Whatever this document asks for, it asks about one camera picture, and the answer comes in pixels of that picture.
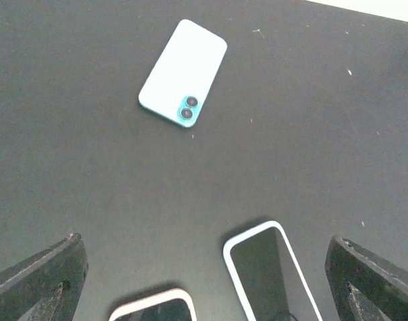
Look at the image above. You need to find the teal phone case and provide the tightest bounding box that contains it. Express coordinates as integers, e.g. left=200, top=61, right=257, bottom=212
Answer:
left=138, top=19, right=227, bottom=128

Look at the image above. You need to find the pink phone case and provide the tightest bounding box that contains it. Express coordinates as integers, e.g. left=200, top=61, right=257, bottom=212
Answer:
left=108, top=288, right=197, bottom=321

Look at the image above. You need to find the light blue phone case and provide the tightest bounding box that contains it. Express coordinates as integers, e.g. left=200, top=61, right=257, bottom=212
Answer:
left=222, top=220, right=324, bottom=321

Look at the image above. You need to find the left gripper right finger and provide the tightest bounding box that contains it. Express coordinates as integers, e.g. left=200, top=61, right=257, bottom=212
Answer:
left=325, top=235, right=408, bottom=320

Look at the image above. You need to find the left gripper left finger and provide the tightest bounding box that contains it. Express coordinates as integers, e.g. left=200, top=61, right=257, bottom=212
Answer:
left=0, top=233, right=88, bottom=320

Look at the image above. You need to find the black phone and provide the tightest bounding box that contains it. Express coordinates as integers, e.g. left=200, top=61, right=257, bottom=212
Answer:
left=116, top=299, right=192, bottom=321

